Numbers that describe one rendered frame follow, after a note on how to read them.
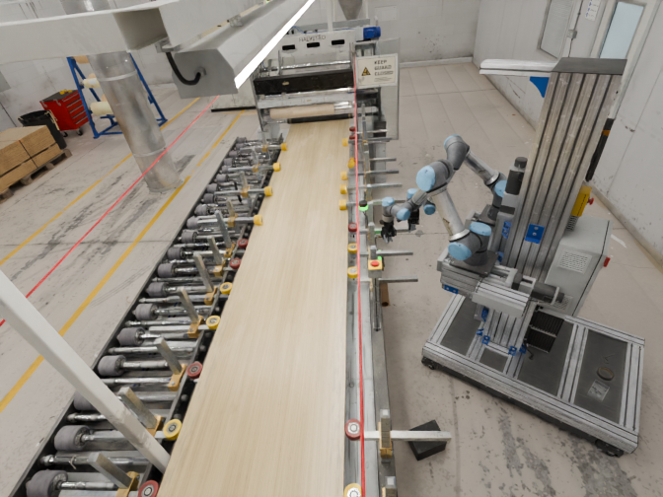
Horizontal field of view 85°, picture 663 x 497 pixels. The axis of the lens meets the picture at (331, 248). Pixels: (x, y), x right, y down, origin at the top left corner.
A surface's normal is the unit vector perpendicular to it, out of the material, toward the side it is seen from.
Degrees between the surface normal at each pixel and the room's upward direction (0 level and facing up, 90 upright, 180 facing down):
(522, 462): 0
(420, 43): 90
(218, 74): 90
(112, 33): 90
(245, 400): 0
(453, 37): 90
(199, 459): 0
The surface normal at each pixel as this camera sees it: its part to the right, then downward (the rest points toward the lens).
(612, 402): -0.10, -0.77
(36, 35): -0.04, 0.63
